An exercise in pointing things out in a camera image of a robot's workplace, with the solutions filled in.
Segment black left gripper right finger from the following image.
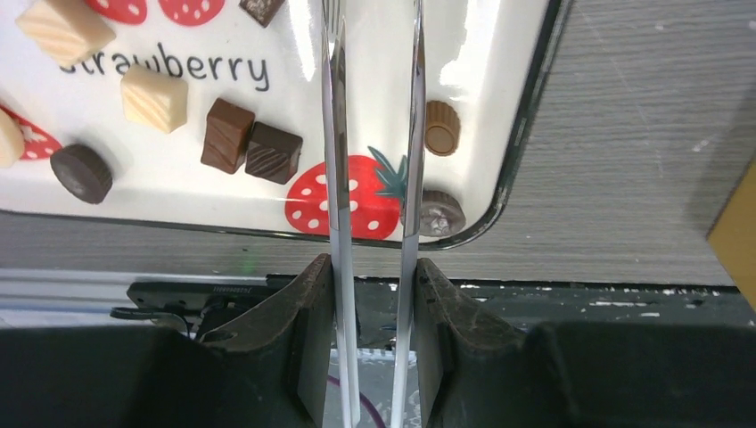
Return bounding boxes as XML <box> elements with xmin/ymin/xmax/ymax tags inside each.
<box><xmin>414</xmin><ymin>259</ymin><xmax>755</xmax><ymax>427</ymax></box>

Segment white square chocolate upper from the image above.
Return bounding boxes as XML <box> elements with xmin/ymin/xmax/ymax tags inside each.
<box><xmin>15</xmin><ymin>0</ymin><xmax>116</xmax><ymax>68</ymax></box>

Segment dark round chocolate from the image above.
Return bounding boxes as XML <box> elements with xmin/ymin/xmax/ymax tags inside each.
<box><xmin>50</xmin><ymin>144</ymin><xmax>113</xmax><ymax>204</ymax></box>

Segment white square chocolate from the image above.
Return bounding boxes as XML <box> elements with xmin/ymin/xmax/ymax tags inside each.
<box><xmin>15</xmin><ymin>0</ymin><xmax>116</xmax><ymax>68</ymax></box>
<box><xmin>120</xmin><ymin>65</ymin><xmax>188</xmax><ymax>134</ymax></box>

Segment brown square chocolate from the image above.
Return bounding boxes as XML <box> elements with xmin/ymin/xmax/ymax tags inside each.
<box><xmin>201</xmin><ymin>98</ymin><xmax>256</xmax><ymax>175</ymax></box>

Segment brown round chocolate cup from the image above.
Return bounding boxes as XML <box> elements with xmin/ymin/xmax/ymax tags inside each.
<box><xmin>424</xmin><ymin>101</ymin><xmax>461</xmax><ymax>157</ymax></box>

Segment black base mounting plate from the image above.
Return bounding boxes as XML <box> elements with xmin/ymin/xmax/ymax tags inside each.
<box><xmin>127</xmin><ymin>275</ymin><xmax>755</xmax><ymax>329</ymax></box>

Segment gold tin box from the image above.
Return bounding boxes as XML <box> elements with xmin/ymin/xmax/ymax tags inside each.
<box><xmin>707</xmin><ymin>159</ymin><xmax>755</xmax><ymax>309</ymax></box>

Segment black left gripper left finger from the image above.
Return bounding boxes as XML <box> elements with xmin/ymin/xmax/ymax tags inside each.
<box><xmin>1</xmin><ymin>254</ymin><xmax>334</xmax><ymax>427</ymax></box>

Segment silver metal tongs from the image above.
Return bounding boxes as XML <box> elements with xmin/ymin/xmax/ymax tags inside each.
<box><xmin>320</xmin><ymin>0</ymin><xmax>428</xmax><ymax>428</ymax></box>

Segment white strawberry print tray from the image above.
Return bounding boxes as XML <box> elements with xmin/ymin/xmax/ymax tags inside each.
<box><xmin>1</xmin><ymin>1</ymin><xmax>569</xmax><ymax>250</ymax></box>

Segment dark round chocolate corner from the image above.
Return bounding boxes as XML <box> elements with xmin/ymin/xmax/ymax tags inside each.
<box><xmin>419</xmin><ymin>189</ymin><xmax>466</xmax><ymax>238</ymax></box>

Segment dark square chocolate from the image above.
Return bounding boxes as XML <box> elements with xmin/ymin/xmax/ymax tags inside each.
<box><xmin>244</xmin><ymin>121</ymin><xmax>303</xmax><ymax>185</ymax></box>

